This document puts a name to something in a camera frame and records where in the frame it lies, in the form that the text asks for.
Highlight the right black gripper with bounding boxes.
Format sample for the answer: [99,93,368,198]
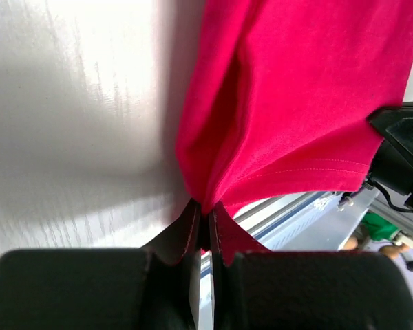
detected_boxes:
[366,102,413,214]

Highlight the person in green shirt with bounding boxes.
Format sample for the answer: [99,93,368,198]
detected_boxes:
[341,212,410,259]

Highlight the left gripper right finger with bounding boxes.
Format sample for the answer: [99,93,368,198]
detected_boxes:
[208,203,413,329]

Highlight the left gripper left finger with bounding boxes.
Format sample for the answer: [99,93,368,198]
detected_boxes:
[0,201,200,329]

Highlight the crimson red t-shirt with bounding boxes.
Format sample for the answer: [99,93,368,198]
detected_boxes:
[174,0,413,217]

